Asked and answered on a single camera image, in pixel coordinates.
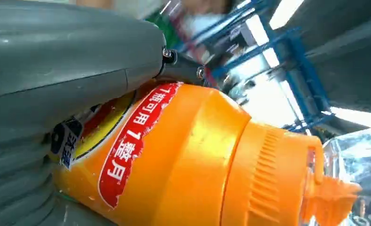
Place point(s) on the ribbed grey left arm sleeve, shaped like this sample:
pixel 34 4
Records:
pixel 17 184

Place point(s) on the orange bottle with clear cap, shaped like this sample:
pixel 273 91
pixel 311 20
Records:
pixel 188 149

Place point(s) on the blue metal rack frame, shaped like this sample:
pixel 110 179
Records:
pixel 306 71

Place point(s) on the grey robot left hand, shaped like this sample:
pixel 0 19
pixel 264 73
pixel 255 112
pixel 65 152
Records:
pixel 63 53

